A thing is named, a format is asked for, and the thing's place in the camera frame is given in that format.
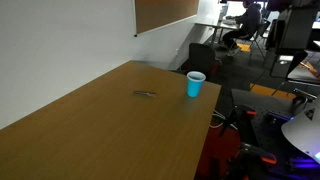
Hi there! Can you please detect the dark pen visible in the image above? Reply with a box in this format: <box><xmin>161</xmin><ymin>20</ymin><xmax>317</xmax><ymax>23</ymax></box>
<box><xmin>132</xmin><ymin>90</ymin><xmax>157</xmax><ymax>98</ymax></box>

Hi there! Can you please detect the metal frame office chair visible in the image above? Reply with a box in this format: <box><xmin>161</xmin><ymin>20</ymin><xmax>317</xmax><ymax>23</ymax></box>
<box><xmin>238</xmin><ymin>19</ymin><xmax>272</xmax><ymax>64</ymax></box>

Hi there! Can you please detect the black breadboard robot stand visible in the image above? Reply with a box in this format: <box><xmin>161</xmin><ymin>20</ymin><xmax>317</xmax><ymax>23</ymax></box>
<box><xmin>230</xmin><ymin>88</ymin><xmax>320</xmax><ymax>180</ymax></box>

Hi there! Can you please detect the white office desk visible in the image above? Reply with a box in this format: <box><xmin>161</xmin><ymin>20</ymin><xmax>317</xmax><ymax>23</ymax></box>
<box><xmin>194</xmin><ymin>18</ymin><xmax>241</xmax><ymax>48</ymax></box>

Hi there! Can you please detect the white cable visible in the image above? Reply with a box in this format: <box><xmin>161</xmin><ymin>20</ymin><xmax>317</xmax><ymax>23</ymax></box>
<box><xmin>209</xmin><ymin>110</ymin><xmax>239</xmax><ymax>130</ymax></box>

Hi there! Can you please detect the black clamp with orange handle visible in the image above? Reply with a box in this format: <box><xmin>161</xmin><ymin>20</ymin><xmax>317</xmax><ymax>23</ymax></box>
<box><xmin>229</xmin><ymin>142</ymin><xmax>278</xmax><ymax>180</ymax></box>
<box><xmin>219</xmin><ymin>104</ymin><xmax>258</xmax><ymax>138</ymax></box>

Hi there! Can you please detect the grey metal bracket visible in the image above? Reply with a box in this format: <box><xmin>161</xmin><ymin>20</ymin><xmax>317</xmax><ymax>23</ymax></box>
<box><xmin>293</xmin><ymin>88</ymin><xmax>318</xmax><ymax>105</ymax></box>

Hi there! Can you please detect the brown cork board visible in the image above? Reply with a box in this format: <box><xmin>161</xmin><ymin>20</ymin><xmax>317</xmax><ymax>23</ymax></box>
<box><xmin>133</xmin><ymin>0</ymin><xmax>200</xmax><ymax>37</ymax></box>

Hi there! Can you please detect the black office chair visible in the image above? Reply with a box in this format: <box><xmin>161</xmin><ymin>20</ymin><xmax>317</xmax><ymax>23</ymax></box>
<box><xmin>188</xmin><ymin>42</ymin><xmax>217</xmax><ymax>80</ymax></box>
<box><xmin>286</xmin><ymin>49</ymin><xmax>309</xmax><ymax>78</ymax></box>

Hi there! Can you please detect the blue plastic cup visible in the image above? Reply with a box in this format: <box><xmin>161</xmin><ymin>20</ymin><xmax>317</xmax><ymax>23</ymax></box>
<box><xmin>186</xmin><ymin>70</ymin><xmax>207</xmax><ymax>99</ymax></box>

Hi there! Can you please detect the grey tabletop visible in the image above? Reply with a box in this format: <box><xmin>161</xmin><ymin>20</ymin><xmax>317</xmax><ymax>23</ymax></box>
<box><xmin>287</xmin><ymin>61</ymin><xmax>320</xmax><ymax>84</ymax></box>

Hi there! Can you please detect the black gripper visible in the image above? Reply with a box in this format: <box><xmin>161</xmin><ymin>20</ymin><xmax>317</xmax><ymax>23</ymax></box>
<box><xmin>275</xmin><ymin>6</ymin><xmax>318</xmax><ymax>56</ymax></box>

